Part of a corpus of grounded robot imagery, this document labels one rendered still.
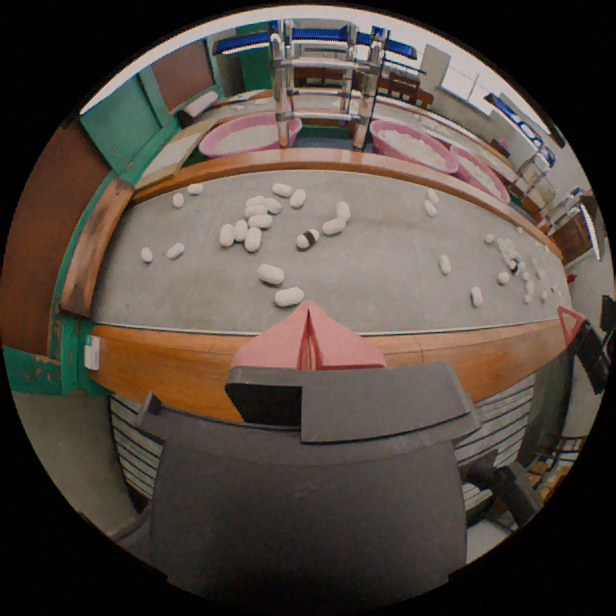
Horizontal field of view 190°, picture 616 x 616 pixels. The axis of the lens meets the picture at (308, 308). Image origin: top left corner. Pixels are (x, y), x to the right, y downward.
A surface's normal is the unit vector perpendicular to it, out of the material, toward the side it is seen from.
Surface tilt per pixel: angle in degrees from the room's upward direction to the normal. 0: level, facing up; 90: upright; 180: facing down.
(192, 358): 0
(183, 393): 0
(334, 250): 0
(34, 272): 90
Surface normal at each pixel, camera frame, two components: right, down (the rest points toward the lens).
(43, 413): 0.99, 0.10
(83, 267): 0.92, -0.09
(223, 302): 0.00, -0.25
